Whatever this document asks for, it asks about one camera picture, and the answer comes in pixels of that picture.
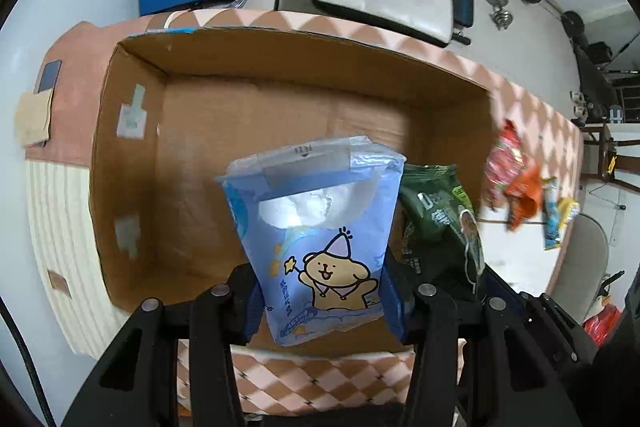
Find green snack bag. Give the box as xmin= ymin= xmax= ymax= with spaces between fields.
xmin=399 ymin=165 xmax=485 ymax=293

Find orange snack bag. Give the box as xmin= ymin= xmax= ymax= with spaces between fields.
xmin=504 ymin=162 xmax=542 ymax=232

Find red snack bag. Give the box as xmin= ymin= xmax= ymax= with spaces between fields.
xmin=484 ymin=119 xmax=525 ymax=210

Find blue bear snack bag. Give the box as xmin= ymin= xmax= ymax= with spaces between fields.
xmin=218 ymin=135 xmax=406 ymax=346

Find grey chair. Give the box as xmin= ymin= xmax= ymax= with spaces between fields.
xmin=547 ymin=213 xmax=608 ymax=324

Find checkered round table mat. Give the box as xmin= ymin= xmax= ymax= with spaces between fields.
xmin=26 ymin=9 xmax=582 ymax=415

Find yellow snack packet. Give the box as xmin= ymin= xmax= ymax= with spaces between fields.
xmin=556 ymin=197 xmax=580 ymax=230

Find blue white stick packet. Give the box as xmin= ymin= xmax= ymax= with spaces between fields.
xmin=542 ymin=176 xmax=560 ymax=251

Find brown cardboard box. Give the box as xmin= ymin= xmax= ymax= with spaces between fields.
xmin=90 ymin=26 xmax=496 ymax=310

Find beige paper napkin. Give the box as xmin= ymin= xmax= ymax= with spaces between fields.
xmin=14 ymin=89 xmax=53 ymax=147

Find black smartphone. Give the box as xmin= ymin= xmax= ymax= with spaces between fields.
xmin=37 ymin=60 xmax=62 ymax=93

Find chrome dumbbell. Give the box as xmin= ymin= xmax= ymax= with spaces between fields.
xmin=486 ymin=0 xmax=513 ymax=30

